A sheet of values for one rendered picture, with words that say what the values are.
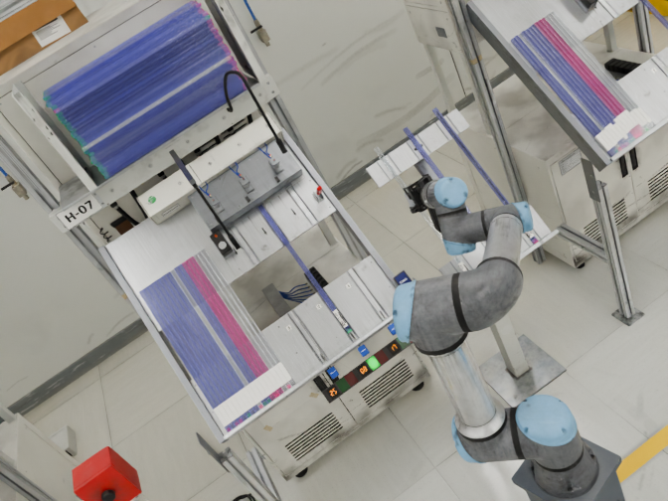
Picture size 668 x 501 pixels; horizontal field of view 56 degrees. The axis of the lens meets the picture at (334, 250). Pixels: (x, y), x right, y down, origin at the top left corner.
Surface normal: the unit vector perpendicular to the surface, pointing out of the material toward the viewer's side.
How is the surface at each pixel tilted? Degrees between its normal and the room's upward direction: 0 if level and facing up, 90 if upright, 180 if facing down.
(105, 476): 90
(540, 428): 8
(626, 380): 0
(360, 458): 0
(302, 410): 90
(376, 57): 90
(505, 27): 45
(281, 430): 90
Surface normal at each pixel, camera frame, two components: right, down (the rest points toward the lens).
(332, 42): 0.40, 0.40
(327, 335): -0.04, -0.25
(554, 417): -0.29, -0.74
